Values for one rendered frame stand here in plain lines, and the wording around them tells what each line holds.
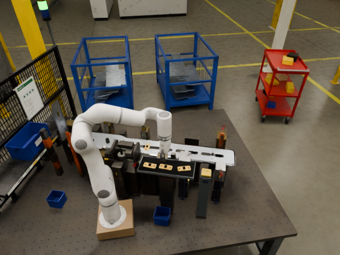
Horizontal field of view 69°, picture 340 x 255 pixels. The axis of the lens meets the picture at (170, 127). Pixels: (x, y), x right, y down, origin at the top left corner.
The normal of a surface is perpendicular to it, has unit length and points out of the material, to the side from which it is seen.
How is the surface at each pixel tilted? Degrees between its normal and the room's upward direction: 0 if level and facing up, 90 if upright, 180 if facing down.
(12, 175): 0
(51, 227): 0
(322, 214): 0
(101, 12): 90
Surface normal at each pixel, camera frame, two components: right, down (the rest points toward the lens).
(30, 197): 0.00, -0.79
